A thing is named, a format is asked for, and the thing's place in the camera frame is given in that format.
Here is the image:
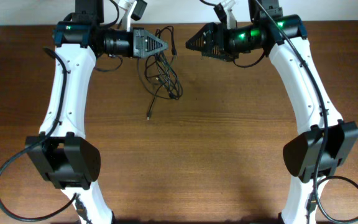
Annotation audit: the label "right camera black cable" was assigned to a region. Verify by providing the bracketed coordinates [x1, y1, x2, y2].
[199, 0, 358, 223]

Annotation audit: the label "left camera black cable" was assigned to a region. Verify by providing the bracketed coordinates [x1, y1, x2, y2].
[0, 47, 78, 222]

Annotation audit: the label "camera black cable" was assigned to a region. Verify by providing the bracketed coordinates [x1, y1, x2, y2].
[199, 0, 358, 223]
[0, 47, 78, 222]

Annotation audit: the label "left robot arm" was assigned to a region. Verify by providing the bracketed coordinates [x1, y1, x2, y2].
[25, 1, 168, 223]

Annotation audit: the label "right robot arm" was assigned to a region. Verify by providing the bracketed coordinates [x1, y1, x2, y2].
[186, 1, 358, 223]

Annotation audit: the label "black usb cables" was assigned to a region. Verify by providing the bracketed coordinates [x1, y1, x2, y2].
[136, 25, 183, 121]

